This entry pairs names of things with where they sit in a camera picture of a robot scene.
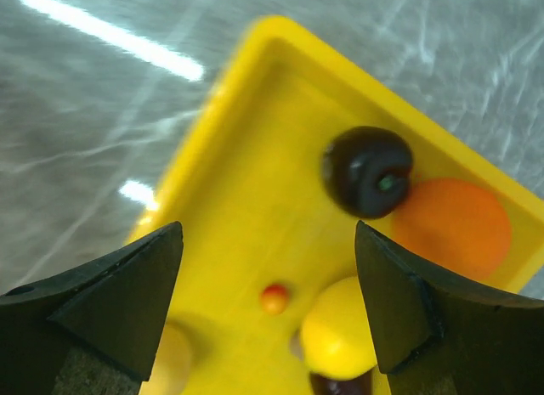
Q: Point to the dark fake plum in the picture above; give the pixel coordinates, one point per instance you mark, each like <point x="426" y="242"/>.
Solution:
<point x="366" y="171"/>

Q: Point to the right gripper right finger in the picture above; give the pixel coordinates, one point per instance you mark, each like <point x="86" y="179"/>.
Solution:
<point x="436" y="332"/>

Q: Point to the fake orange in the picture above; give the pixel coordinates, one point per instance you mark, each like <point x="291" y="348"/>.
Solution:
<point x="455" y="224"/>

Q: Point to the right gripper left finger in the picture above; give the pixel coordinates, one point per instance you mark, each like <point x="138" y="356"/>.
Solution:
<point x="96" y="328"/>

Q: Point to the fake yellow apricot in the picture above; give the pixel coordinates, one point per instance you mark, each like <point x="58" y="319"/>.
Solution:
<point x="174" y="359"/>

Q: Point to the fake yellow lemon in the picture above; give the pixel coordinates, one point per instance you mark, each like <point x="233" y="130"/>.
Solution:
<point x="335" y="334"/>

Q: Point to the small orange-red berry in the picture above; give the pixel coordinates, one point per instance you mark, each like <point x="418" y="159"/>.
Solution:
<point x="274" y="299"/>

